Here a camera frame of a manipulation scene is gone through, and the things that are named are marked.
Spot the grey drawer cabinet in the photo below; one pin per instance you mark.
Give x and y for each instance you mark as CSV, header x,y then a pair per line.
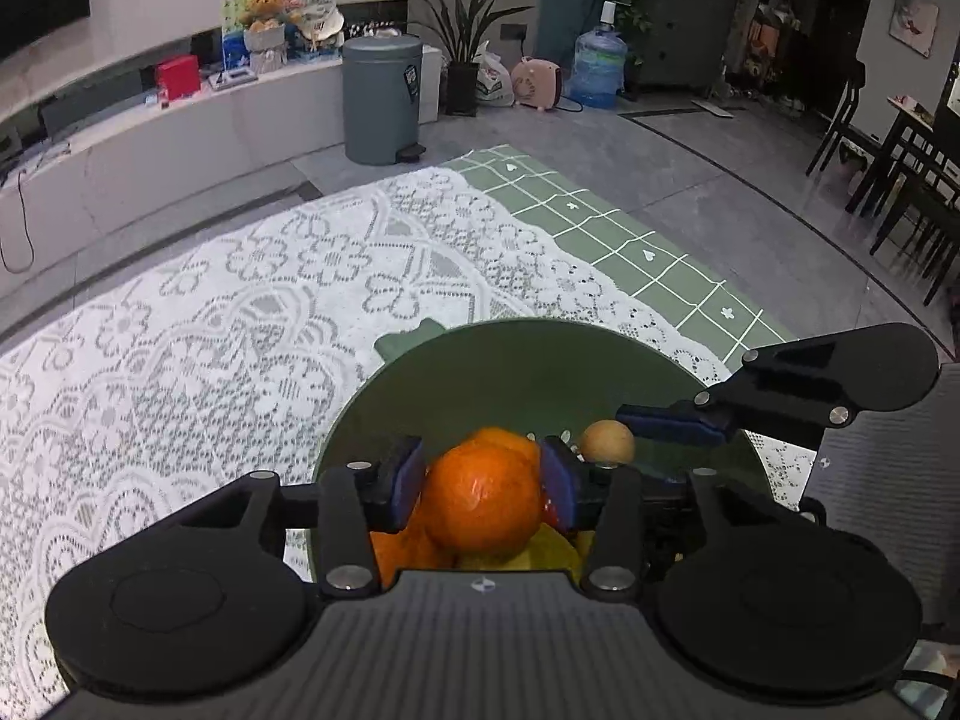
x,y
686,22

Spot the pink space heater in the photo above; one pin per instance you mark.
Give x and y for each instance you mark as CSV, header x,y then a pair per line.
x,y
541,84

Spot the small brown round fruit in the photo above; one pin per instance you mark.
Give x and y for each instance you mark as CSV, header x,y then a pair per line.
x,y
607,441

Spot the orange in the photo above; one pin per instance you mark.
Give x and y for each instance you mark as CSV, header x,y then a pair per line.
x,y
484,499
506,441
397,555

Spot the green plastic bowl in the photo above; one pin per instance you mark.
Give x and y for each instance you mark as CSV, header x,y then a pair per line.
x,y
525,367

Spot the potted long-leaf plant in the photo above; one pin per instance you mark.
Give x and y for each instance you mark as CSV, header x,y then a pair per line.
x,y
469,37

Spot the black dining chair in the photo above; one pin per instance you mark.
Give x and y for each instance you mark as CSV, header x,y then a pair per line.
x,y
926,217
840,127

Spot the blue water jug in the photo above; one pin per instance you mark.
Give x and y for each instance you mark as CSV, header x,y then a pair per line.
x,y
600,64

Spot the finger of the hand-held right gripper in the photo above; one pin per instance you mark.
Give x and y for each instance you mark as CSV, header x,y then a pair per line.
x,y
675,422

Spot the white curved media cabinet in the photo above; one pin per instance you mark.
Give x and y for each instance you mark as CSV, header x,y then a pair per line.
x,y
187,157

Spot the dark dining table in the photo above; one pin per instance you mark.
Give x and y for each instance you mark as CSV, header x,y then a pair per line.
x,y
930,124

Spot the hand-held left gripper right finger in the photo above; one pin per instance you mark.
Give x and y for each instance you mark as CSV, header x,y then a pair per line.
x,y
561,487

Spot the red box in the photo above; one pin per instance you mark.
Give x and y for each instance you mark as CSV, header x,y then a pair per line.
x,y
178,79

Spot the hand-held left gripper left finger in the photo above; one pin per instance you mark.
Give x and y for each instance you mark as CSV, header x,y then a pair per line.
x,y
405,484

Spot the teddy bear and picture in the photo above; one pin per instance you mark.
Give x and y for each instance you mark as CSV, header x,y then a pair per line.
x,y
307,7

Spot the white lace tablecloth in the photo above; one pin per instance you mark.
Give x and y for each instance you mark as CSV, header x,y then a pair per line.
x,y
225,330

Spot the framed wall picture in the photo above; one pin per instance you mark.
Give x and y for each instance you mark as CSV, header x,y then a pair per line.
x,y
913,21

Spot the white plastic bag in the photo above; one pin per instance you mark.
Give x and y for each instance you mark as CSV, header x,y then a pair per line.
x,y
493,81

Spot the teddy bear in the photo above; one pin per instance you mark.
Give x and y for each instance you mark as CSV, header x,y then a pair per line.
x,y
266,11

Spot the grey pedal trash bin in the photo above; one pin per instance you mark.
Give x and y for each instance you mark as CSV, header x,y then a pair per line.
x,y
382,101

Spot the yellow lemon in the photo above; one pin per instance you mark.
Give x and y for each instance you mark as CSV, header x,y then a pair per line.
x,y
517,562

